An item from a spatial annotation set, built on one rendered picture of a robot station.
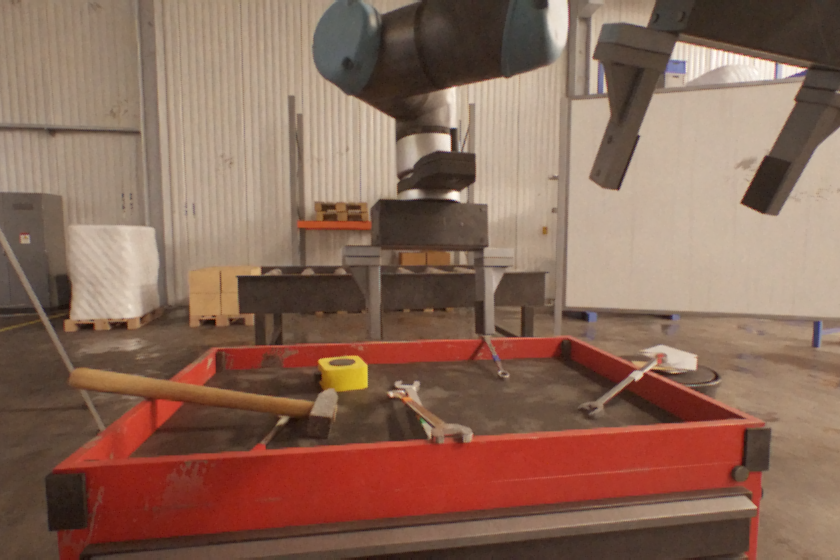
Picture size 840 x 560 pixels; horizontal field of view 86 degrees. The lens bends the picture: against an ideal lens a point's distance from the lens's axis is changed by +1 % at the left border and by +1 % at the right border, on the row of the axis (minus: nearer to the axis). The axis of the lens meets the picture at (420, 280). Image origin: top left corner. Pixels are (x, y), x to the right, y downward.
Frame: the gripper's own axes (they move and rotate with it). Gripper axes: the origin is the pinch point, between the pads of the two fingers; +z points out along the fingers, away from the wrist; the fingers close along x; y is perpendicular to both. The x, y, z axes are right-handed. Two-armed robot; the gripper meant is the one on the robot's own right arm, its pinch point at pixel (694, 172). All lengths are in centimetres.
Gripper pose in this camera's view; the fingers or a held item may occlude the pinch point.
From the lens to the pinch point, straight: 40.5
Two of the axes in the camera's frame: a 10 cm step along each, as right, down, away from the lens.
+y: 0.7, 4.7, -8.8
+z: -1.7, 8.7, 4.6
